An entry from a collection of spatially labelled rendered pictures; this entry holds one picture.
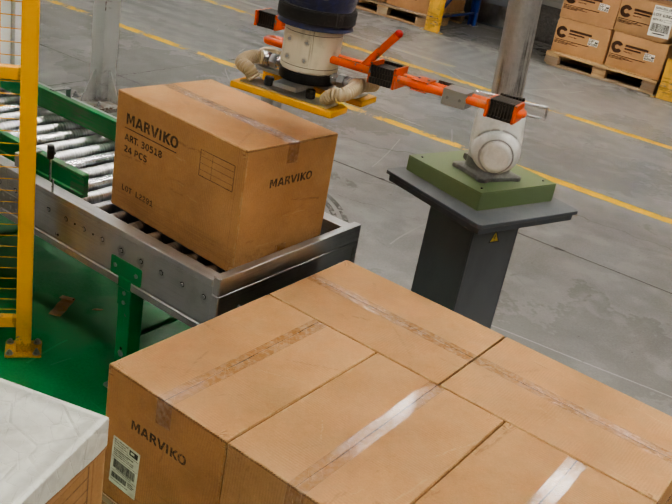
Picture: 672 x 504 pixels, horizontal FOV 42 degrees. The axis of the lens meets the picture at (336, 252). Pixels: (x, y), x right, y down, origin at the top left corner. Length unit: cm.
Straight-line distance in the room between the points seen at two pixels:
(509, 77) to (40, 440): 200
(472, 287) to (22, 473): 227
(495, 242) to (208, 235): 106
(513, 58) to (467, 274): 80
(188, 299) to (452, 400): 85
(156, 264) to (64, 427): 151
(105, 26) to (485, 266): 329
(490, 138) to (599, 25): 696
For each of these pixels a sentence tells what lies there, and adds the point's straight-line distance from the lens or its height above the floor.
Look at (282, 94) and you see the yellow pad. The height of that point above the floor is 111.
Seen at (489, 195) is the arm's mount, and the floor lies 80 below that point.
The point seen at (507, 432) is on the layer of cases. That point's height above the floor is 54.
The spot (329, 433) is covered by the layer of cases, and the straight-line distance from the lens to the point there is 209.
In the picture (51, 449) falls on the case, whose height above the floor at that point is 102.
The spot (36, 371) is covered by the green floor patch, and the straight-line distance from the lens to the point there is 317.
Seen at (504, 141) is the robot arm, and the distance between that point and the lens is 281.
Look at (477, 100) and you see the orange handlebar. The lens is 239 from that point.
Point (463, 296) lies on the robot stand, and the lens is 320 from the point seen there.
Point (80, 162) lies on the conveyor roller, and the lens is 343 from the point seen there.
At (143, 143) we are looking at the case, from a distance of 288.
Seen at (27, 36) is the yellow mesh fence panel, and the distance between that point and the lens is 282.
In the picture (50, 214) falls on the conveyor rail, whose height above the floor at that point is 51.
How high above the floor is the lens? 178
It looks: 25 degrees down
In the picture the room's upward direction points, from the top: 11 degrees clockwise
